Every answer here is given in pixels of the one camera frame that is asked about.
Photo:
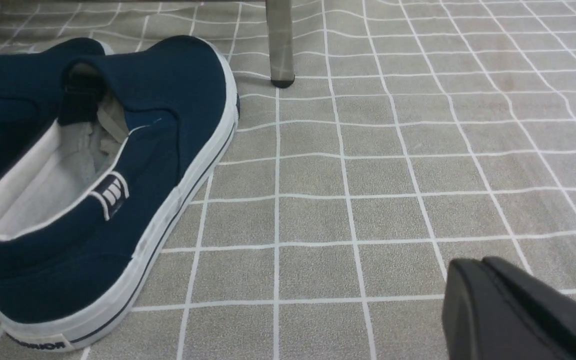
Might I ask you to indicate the steel shoe rack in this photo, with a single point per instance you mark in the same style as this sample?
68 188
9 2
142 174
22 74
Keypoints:
279 23

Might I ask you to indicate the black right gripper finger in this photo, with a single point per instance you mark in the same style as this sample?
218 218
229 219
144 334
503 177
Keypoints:
494 310

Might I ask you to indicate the navy slip-on shoe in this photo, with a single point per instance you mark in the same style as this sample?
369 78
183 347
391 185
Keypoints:
31 94
86 211

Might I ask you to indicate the grey checked floor cloth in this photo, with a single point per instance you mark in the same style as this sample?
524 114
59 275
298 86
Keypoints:
416 132

